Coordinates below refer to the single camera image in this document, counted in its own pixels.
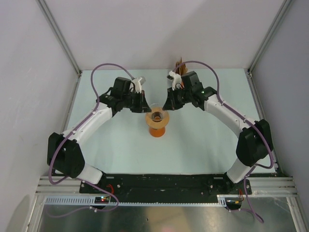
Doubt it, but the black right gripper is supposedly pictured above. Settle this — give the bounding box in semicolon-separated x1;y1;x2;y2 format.
164;87;192;112

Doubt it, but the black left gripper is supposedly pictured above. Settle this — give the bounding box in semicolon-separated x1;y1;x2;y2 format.
123;91;151;114

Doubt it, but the clear glass dripper cone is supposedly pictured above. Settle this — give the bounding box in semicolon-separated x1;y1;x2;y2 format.
147;103;167;122

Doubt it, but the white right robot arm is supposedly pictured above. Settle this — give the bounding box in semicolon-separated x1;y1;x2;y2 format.
163;71;274;194

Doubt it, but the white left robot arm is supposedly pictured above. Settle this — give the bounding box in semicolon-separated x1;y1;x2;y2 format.
47;77;151;193

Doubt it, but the orange glass carafe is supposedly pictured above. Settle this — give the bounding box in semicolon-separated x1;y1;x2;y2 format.
149;127;166;138

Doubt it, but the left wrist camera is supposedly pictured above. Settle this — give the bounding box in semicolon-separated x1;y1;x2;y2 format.
130;76;146;93

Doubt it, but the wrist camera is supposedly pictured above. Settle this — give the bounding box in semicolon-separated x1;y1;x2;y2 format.
167;71;182;90
130;76;146;93

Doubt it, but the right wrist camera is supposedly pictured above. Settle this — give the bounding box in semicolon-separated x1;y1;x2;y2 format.
167;71;182;90

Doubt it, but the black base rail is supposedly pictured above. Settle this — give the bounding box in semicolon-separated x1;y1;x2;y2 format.
79;173;253;203

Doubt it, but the white cable duct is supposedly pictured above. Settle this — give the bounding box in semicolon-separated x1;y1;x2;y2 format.
44;195;229;207

